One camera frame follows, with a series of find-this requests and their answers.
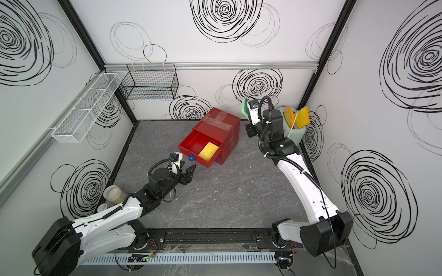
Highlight yellow toast slice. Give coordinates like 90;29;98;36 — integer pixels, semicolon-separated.
295;106;310;128

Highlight yellow sponge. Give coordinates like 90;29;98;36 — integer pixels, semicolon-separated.
198;142;219;162

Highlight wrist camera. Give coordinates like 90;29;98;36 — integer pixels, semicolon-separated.
247;99;260;125
168;152;183;174

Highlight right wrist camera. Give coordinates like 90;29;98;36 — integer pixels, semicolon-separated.
247;99;260;125

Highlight black wire basket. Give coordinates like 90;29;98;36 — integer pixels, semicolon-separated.
120;63;179;101

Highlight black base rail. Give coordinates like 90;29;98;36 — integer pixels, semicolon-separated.
116;227;349;251

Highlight mint green toaster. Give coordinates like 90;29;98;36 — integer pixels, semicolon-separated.
278;106;306;147

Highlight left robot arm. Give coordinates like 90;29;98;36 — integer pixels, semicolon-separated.
32;164;196;276

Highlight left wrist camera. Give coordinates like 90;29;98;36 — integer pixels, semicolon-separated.
168;152;183;174

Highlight green scouring sponge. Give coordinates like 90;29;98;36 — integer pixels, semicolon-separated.
241;98;250;120

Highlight translucent plastic cup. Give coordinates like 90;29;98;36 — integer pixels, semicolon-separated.
103;185;127;205

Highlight red drawer cabinet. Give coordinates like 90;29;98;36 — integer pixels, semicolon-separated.
192;108;241;159

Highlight grey slotted cable duct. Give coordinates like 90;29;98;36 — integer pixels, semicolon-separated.
83;252;276;267

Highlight red drawer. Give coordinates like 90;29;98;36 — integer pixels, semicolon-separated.
215;154;226;164
178;130;222;168

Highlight white wire shelf basket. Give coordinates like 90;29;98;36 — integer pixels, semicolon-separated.
51;73;122;143

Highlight orange toast slice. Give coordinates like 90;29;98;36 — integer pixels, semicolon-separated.
284;106;295;128

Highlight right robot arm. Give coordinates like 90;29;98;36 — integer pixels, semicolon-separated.
242;96;353;256

